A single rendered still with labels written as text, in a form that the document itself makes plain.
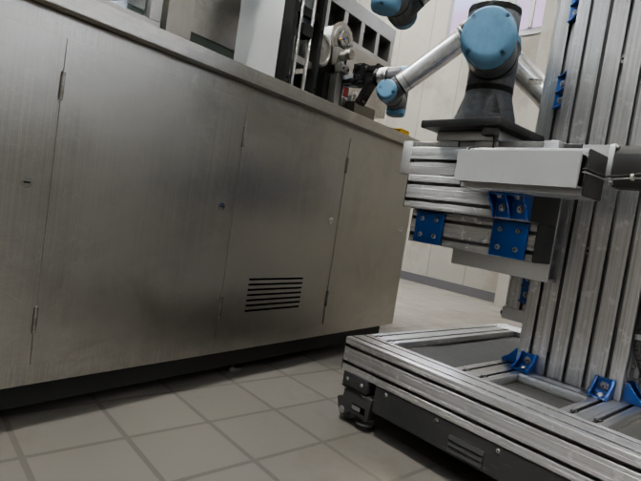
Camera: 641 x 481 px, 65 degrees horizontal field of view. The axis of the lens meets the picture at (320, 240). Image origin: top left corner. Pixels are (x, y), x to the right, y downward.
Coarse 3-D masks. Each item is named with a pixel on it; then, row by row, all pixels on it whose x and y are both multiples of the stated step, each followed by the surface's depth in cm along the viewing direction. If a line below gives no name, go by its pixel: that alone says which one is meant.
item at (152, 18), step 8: (96, 0) 106; (104, 0) 108; (152, 0) 116; (160, 0) 118; (120, 8) 111; (152, 8) 116; (160, 8) 118; (136, 16) 114; (144, 16) 115; (152, 16) 117; (160, 16) 118; (152, 24) 117
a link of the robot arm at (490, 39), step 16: (480, 0) 110; (496, 0) 108; (512, 0) 108; (480, 16) 108; (496, 16) 107; (512, 16) 107; (464, 32) 110; (480, 32) 108; (496, 32) 107; (512, 32) 106; (464, 48) 111; (480, 48) 109; (496, 48) 108; (512, 48) 109; (480, 64) 111; (496, 64) 111; (512, 64) 117
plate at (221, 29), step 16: (208, 0) 192; (224, 0) 197; (208, 16) 193; (224, 16) 199; (208, 32) 194; (224, 32) 200; (352, 64) 266; (368, 64) 277; (384, 64) 289; (384, 112) 296
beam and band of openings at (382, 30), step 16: (336, 0) 249; (352, 0) 258; (336, 16) 259; (352, 16) 262; (368, 16) 271; (352, 32) 271; (368, 32) 282; (384, 32) 285; (368, 48) 282; (384, 48) 294
